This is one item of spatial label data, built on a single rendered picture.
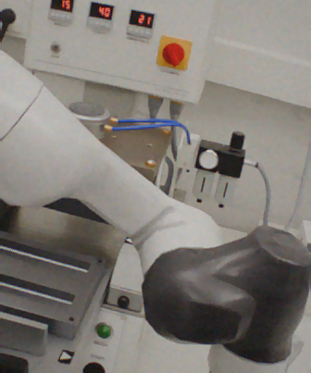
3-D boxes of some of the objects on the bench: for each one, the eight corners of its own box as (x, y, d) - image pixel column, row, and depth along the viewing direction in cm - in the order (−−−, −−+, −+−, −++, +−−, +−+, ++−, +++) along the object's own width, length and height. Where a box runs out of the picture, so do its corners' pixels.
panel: (-106, 395, 93) (-61, 262, 94) (98, 442, 90) (129, 315, 91) (-113, 400, 91) (-68, 264, 92) (95, 450, 88) (128, 317, 89)
